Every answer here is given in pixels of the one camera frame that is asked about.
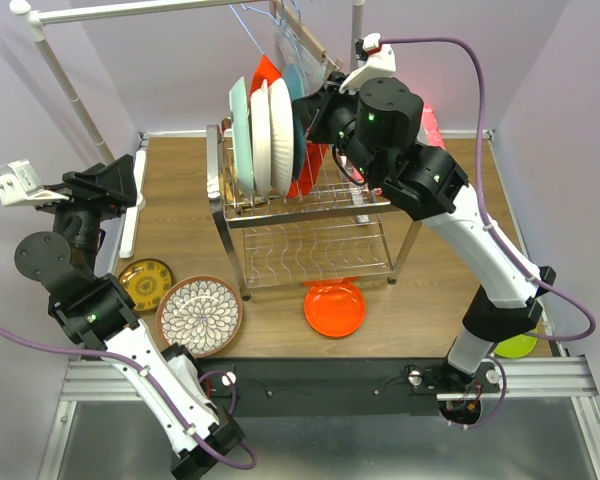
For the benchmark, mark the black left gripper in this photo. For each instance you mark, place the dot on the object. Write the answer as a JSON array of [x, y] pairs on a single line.
[[105, 187]]

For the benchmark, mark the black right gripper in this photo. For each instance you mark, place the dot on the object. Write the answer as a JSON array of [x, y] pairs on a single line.
[[314, 108]]

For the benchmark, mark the flower plate brown rim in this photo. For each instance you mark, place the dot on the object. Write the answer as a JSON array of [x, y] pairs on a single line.
[[282, 137], [201, 313]]

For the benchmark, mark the teal scalloped plate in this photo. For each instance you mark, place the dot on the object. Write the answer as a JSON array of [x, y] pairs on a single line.
[[293, 79]]

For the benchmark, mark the mint rectangular plate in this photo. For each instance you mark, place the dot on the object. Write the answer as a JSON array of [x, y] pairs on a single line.
[[242, 149]]

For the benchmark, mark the yellow patterned small plate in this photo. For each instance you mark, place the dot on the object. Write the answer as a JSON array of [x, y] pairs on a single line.
[[146, 281]]

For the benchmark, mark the cream plate blue swirl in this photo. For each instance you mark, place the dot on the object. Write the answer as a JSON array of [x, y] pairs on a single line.
[[261, 139]]

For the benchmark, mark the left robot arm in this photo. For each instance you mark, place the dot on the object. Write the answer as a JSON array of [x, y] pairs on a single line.
[[97, 313]]

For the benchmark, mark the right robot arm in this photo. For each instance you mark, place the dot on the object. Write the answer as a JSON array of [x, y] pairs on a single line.
[[376, 128]]

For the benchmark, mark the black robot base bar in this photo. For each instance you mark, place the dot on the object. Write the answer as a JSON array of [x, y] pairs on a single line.
[[281, 387]]

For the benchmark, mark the orange garment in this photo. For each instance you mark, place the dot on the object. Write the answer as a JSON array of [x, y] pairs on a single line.
[[312, 159]]

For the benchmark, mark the pink printed garment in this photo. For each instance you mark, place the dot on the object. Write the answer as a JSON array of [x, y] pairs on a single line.
[[430, 126]]

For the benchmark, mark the orange plastic plate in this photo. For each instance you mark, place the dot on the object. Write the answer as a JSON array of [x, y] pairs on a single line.
[[335, 309]]

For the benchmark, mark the lime green plate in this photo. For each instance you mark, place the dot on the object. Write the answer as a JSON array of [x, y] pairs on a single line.
[[516, 347]]

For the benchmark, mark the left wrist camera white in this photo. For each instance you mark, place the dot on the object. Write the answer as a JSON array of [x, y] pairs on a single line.
[[21, 186]]

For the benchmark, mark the steel wire dish rack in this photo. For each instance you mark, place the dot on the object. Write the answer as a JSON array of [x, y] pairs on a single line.
[[334, 233]]

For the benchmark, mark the blue wire hanger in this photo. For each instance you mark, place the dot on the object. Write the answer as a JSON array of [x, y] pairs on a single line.
[[259, 24]]

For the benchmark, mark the white clothes rail frame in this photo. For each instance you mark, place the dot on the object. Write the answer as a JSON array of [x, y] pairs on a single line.
[[35, 22]]

